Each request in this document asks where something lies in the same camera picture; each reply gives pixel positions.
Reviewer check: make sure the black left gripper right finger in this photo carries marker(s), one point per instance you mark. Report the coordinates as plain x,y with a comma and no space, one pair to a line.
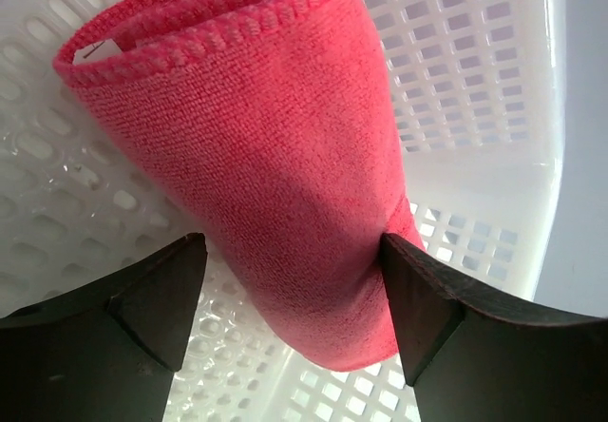
471,352

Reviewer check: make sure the pink microfiber towel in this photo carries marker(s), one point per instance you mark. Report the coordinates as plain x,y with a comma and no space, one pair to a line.
271,122

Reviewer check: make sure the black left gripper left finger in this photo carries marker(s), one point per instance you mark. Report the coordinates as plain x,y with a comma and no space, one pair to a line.
109,350

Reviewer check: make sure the white perforated plastic basket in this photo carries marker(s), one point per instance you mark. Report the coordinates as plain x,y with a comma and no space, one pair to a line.
476,94

